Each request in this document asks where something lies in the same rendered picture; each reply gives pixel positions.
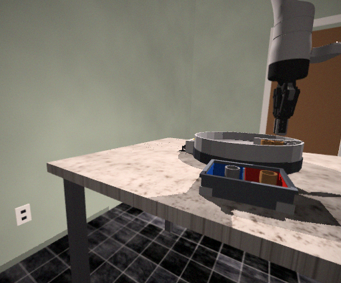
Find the grey round turntable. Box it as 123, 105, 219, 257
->
180, 131, 304, 174

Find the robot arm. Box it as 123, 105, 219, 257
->
269, 0, 341, 64

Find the grey divided bin with blue and red compartments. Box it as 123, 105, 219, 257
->
199, 159, 298, 215

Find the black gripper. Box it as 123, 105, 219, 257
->
268, 59, 310, 135

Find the bronze bushing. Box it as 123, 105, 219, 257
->
259, 170, 278, 186
272, 141, 284, 146
261, 139, 272, 146

